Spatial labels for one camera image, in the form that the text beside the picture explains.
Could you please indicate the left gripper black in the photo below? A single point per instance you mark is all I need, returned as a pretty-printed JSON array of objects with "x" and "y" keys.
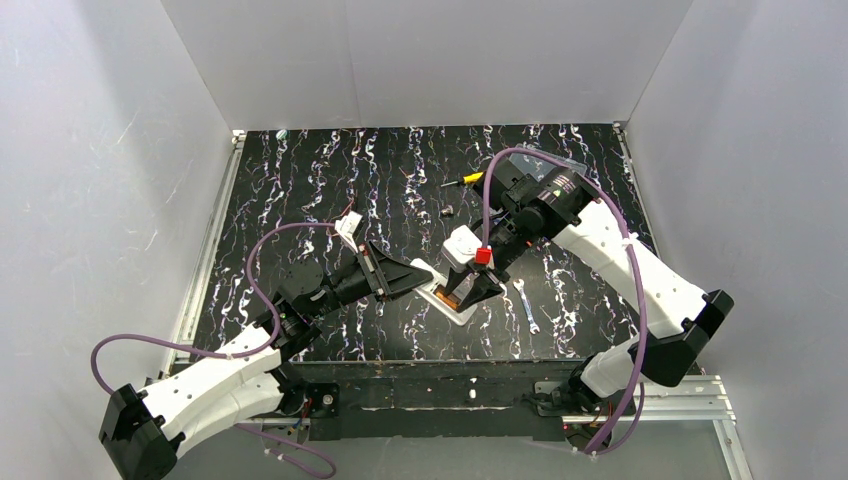
[{"x": 378, "y": 273}]

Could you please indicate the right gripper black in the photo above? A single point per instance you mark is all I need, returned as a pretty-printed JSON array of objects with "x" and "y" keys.
[{"x": 490, "y": 263}]

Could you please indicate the orange battery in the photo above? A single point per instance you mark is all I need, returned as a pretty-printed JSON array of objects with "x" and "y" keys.
[{"x": 451, "y": 301}]

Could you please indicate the white remote control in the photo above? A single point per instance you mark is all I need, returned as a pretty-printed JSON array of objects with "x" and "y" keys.
[{"x": 434, "y": 293}]

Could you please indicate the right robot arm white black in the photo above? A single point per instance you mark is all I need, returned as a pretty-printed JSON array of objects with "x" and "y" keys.
[{"x": 677, "y": 318}]

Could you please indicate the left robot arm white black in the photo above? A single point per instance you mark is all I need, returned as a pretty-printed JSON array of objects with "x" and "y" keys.
[{"x": 145, "y": 431}]

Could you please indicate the silver open-end wrench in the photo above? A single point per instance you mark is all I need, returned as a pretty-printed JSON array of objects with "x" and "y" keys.
[{"x": 519, "y": 285}]

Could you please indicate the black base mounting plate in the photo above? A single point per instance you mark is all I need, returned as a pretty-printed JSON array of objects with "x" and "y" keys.
[{"x": 424, "y": 399}]

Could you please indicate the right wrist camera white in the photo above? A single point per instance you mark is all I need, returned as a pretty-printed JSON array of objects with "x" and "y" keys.
[{"x": 463, "y": 249}]

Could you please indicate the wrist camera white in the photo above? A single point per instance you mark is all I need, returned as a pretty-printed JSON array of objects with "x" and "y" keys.
[
  {"x": 463, "y": 249},
  {"x": 347, "y": 228}
]

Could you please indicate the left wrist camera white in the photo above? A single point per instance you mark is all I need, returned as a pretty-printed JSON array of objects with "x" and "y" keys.
[{"x": 347, "y": 228}]

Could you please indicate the yellow handled screwdriver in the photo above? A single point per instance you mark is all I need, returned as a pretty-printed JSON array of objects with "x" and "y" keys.
[{"x": 465, "y": 180}]

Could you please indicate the aluminium frame rail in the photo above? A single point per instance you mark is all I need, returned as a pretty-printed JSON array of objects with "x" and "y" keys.
[{"x": 165, "y": 304}]

